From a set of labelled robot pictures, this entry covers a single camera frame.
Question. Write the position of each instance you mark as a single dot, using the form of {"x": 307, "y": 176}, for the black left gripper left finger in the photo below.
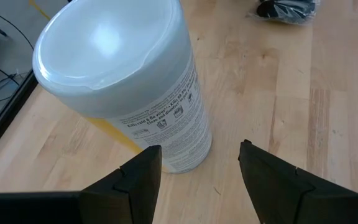
{"x": 129, "y": 199}

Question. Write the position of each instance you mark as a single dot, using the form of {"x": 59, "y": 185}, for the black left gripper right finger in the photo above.
{"x": 291, "y": 202}

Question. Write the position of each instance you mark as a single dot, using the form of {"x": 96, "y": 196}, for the white disinfecting wipes canister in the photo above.
{"x": 110, "y": 56}

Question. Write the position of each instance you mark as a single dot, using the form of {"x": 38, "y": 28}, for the black aluminium table frame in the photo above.
{"x": 8, "y": 118}

